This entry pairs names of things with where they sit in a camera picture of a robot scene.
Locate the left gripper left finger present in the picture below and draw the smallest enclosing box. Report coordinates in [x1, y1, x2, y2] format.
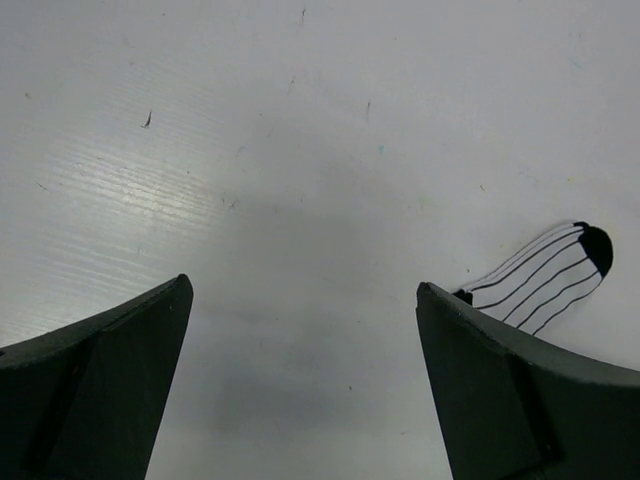
[1, 274, 193, 479]

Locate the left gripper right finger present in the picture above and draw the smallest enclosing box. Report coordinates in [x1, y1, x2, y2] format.
[416, 283, 639, 479]

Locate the white sock black toe heel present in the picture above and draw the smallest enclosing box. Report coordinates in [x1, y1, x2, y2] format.
[453, 221, 614, 336]

